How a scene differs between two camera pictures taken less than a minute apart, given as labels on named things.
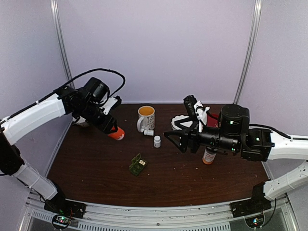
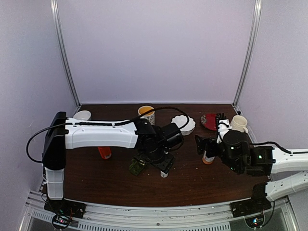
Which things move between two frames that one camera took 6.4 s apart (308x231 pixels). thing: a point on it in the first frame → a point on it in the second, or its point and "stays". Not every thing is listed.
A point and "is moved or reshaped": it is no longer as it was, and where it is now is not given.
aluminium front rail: x=123 y=216 stays
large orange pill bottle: x=119 y=135 is moved or reshaped
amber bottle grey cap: x=209 y=155 stays
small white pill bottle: x=157 y=141 is moved or reshaped
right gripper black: x=185 y=134 → x=201 y=147
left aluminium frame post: x=57 y=19 stays
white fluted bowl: x=186 y=123 stays
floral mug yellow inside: x=147 y=118 stays
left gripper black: x=106 y=125 → x=165 y=165
